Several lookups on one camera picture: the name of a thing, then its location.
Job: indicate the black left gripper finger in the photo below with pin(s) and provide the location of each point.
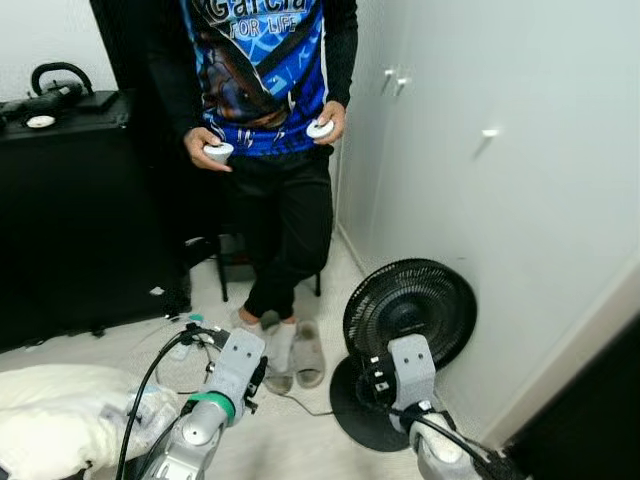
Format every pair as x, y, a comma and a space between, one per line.
259, 370

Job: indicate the white handheld controller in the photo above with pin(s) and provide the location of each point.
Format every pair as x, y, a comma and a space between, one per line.
218, 151
319, 128

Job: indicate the jersey person's right forearm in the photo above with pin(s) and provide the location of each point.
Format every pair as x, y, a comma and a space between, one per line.
185, 95

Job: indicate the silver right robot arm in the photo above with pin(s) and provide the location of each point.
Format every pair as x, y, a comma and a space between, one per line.
440, 460

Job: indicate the jersey person's left forearm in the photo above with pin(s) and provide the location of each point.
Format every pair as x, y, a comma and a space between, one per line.
340, 75

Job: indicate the jersey person's right hand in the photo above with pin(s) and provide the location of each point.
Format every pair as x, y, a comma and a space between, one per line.
195, 145

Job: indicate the jersey person's left hand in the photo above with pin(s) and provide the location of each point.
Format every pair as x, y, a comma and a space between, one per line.
340, 120

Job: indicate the grey slipper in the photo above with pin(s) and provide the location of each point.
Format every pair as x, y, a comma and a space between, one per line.
310, 365
278, 380

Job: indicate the black floor fan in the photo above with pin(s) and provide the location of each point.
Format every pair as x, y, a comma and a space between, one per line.
410, 300

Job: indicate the white quilt label tag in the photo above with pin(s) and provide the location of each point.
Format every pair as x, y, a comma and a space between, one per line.
150, 412

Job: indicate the black stool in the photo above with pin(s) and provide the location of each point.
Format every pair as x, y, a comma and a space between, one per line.
230, 262

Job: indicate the black foam puzzle mat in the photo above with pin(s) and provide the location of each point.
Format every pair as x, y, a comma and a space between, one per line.
500, 468

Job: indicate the black cabinet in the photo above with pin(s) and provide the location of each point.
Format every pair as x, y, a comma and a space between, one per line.
80, 220

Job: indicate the white wardrobe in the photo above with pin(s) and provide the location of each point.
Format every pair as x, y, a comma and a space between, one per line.
520, 200

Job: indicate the white wardrobe knob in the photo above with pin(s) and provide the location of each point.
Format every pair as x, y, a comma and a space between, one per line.
388, 73
402, 81
490, 132

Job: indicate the person in blue jersey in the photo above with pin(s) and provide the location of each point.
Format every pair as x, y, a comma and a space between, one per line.
265, 60

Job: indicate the small white round object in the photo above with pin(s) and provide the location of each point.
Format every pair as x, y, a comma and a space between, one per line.
41, 121

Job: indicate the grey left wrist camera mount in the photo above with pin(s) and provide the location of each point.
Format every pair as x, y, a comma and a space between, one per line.
235, 360

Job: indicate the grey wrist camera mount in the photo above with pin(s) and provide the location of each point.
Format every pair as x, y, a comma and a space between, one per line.
235, 360
412, 365

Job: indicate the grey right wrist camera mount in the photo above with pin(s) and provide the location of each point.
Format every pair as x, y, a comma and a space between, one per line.
412, 365

